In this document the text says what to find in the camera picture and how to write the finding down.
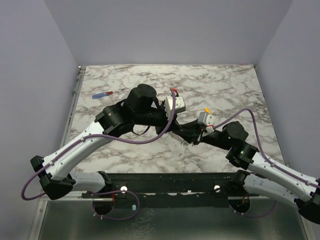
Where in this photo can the black front mounting rail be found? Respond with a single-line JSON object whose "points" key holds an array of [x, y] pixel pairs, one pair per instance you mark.
{"points": [[170, 190]]}

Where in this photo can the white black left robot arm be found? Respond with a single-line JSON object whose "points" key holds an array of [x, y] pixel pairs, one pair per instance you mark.
{"points": [[140, 107]]}

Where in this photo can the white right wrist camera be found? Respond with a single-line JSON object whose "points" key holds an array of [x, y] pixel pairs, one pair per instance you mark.
{"points": [[206, 122]]}

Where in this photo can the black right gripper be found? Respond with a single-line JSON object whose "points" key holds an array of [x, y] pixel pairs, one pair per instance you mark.
{"points": [[200, 136]]}

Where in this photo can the blue red handled screwdriver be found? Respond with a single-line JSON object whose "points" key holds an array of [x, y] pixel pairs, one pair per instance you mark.
{"points": [[106, 93]]}

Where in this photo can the aluminium table edge rail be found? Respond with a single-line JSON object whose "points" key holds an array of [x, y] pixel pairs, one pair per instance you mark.
{"points": [[75, 93]]}

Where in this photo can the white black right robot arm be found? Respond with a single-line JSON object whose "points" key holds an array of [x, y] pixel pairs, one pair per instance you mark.
{"points": [[259, 174]]}

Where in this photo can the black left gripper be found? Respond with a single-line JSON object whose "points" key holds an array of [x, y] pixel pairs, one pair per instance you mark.
{"points": [[174, 125]]}

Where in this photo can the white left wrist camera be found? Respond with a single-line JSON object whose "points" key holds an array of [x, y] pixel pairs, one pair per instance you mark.
{"points": [[178, 107]]}

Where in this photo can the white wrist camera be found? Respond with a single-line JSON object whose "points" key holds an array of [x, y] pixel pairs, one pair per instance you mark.
{"points": [[178, 107], [206, 122]]}

